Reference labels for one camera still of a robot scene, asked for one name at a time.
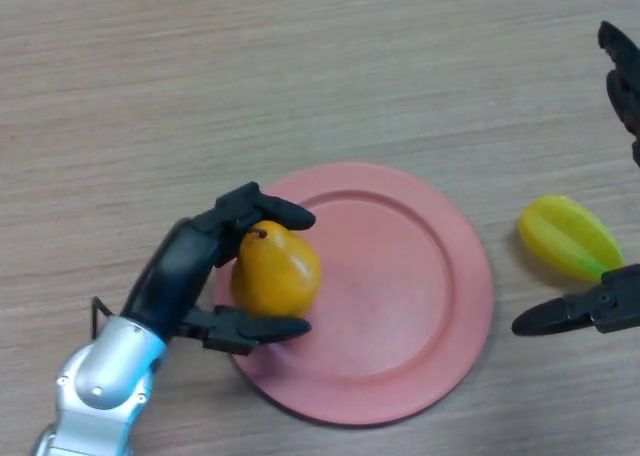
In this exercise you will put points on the yellow orange pear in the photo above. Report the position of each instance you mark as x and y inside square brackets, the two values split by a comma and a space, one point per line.
[277, 271]

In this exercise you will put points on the yellow green starfruit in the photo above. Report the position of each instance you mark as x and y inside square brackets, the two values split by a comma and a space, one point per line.
[570, 236]

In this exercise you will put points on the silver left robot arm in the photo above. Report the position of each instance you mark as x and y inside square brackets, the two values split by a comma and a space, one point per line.
[100, 391]

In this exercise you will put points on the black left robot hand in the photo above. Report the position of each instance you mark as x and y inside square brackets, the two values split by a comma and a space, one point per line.
[175, 276]

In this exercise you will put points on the pink round plate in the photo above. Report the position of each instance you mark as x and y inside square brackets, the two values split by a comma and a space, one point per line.
[380, 296]

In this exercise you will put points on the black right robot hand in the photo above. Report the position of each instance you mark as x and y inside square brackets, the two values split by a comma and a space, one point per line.
[600, 306]

